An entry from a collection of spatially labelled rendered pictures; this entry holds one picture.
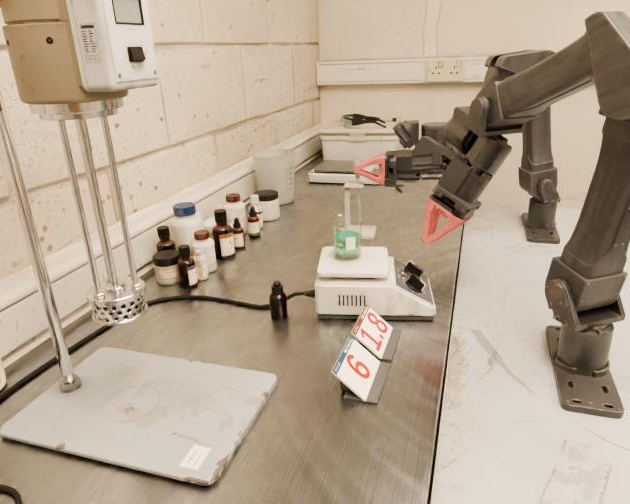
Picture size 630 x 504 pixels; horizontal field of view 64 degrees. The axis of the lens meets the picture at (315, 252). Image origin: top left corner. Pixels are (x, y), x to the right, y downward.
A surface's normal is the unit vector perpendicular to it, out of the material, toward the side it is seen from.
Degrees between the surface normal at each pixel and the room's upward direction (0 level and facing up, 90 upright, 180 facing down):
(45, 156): 90
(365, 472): 0
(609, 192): 91
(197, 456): 0
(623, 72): 90
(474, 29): 90
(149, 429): 0
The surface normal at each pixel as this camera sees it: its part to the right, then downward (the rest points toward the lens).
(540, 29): -0.30, 0.36
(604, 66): -0.95, 0.15
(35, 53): -0.09, 0.37
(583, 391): -0.04, -0.93
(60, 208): 0.95, 0.07
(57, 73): 0.18, 0.36
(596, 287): 0.31, 0.51
